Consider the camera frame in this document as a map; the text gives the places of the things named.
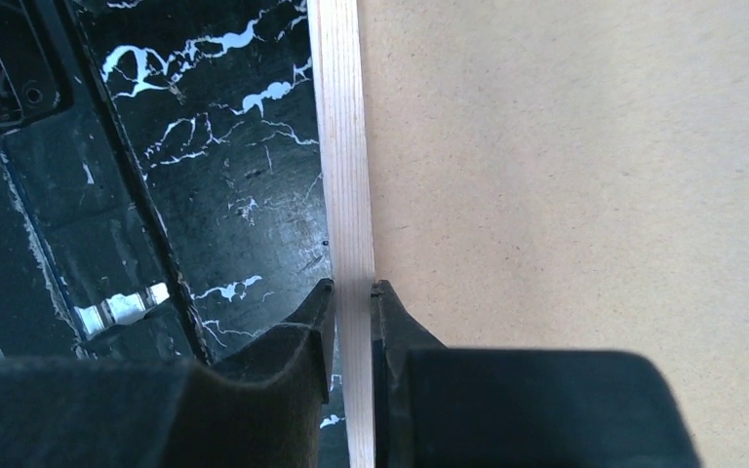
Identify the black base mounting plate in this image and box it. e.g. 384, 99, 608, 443
0, 1, 211, 363

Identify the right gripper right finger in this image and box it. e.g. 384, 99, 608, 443
371, 281, 701, 467

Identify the picture frame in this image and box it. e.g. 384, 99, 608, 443
307, 1, 375, 467

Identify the brown backing board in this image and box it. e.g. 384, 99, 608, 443
359, 1, 749, 467

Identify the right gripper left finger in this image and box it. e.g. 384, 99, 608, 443
0, 279, 335, 467

